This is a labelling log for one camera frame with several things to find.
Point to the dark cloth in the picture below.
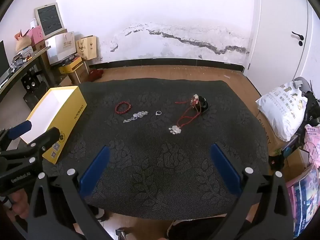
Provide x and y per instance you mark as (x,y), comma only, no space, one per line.
(312,107)

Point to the red cloth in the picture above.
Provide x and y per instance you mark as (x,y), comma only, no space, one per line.
(96,74)

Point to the black speakers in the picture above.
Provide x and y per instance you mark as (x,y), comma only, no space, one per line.
(32,83)

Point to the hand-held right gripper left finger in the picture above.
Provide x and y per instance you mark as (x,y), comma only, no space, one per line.
(96,172)

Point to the black patterned mat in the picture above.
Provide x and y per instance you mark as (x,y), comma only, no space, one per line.
(155,160)

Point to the gold and black watch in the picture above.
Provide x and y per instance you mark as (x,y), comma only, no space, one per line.
(203,105)

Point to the dark desk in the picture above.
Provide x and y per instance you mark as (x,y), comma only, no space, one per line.
(20,71)

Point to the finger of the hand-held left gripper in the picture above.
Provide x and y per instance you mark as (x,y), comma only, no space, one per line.
(20,129)
(48,136)

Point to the kraft paper bag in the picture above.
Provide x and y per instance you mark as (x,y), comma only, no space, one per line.
(87,47)

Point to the grey plastic object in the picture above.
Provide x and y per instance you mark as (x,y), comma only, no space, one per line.
(302,83)

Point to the flat yellow box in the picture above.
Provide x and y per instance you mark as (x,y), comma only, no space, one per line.
(71,67)

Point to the person's shoe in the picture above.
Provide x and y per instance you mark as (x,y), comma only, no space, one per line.
(122,233)
(102,215)

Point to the woven basket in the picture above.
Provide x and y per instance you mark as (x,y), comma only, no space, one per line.
(22,42)

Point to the person's left hand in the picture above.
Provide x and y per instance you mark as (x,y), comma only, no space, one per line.
(21,203)

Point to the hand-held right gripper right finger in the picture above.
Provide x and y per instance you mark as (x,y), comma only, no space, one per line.
(225,170)

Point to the small brown cardboard box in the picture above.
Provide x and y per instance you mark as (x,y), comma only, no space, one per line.
(40,45)

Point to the white door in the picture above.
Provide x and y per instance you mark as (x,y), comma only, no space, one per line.
(277,30)

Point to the white shopping bag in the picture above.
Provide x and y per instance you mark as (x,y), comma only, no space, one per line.
(60,47)

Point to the white framed board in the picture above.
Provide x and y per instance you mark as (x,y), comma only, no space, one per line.
(48,17)

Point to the black monitor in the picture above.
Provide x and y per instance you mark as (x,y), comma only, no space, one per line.
(3,57)

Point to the pink printed packet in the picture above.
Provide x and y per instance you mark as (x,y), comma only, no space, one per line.
(312,142)

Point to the yellow cardboard box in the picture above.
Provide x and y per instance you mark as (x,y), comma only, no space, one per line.
(72,115)

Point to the pink box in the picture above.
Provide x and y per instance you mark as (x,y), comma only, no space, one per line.
(36,36)

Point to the silver pendant charm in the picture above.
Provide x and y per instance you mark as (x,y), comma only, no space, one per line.
(156,113)

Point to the white printed sack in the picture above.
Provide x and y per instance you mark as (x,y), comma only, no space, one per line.
(280,110)

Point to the large cardboard box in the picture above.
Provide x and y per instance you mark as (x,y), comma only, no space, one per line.
(270,136)

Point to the flat black box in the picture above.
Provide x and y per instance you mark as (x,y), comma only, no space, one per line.
(67,60)

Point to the stack of magazines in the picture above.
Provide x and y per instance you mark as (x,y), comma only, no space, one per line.
(306,200)

